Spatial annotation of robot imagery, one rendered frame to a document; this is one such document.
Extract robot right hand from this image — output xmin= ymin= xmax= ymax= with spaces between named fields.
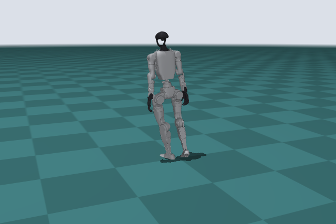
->
xmin=181 ymin=87 xmax=189 ymax=105

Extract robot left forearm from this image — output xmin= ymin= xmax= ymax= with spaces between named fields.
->
xmin=147 ymin=73 xmax=155 ymax=97

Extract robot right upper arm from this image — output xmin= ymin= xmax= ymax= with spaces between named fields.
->
xmin=174 ymin=50 xmax=183 ymax=75

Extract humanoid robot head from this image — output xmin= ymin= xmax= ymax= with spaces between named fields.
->
xmin=155 ymin=31 xmax=169 ymax=51

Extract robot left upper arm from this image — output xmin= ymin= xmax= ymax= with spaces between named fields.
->
xmin=147 ymin=52 xmax=156 ymax=80

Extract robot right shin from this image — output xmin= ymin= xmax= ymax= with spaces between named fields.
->
xmin=176 ymin=119 xmax=187 ymax=151

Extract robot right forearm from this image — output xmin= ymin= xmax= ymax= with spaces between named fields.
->
xmin=178 ymin=72 xmax=187 ymax=91

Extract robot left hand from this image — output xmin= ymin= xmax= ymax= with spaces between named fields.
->
xmin=148 ymin=93 xmax=153 ymax=112

